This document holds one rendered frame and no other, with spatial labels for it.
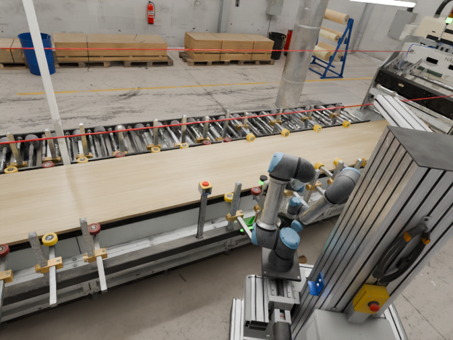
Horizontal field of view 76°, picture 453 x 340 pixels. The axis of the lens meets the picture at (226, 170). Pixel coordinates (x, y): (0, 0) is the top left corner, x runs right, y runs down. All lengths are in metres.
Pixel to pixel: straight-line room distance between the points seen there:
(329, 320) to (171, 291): 1.66
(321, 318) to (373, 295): 0.27
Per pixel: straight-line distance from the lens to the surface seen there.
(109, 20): 8.71
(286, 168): 1.48
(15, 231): 2.24
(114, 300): 2.82
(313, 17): 5.86
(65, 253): 2.33
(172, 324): 2.68
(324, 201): 1.73
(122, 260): 2.16
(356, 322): 1.51
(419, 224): 1.14
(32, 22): 2.30
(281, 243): 1.63
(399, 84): 4.45
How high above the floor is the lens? 2.43
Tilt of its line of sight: 36 degrees down
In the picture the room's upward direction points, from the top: 9 degrees clockwise
